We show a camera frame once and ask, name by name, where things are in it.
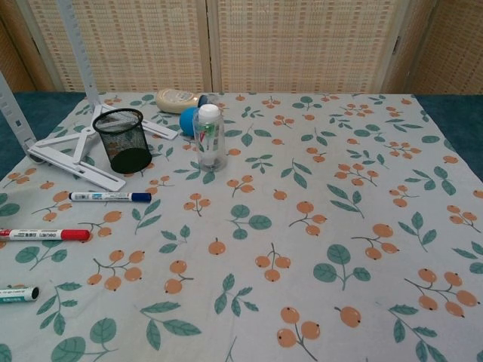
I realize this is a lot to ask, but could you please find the blue cap white marker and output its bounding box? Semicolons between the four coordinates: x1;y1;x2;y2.
68;191;153;203

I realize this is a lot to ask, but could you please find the red cap white marker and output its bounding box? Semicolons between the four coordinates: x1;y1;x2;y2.
0;227;92;243

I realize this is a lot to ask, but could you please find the black mesh pen holder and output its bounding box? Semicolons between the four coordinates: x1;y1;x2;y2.
92;108;154;175

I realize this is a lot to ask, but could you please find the clear bottle white cap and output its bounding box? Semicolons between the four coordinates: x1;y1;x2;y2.
192;103;226;173

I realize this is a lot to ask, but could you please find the floral fruit print tablecloth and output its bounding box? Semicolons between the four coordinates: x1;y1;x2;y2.
0;91;483;362

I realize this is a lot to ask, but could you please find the blue ball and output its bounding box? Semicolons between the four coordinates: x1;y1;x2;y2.
178;106;199;137

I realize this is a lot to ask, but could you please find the cream mayonnaise squeeze bottle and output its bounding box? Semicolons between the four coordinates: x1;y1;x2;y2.
155;88;220;114

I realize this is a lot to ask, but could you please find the woven bamboo folding screen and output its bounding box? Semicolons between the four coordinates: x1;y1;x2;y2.
0;0;483;96

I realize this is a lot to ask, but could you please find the white folding laptop stand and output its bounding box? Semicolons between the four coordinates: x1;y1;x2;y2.
0;0;180;193

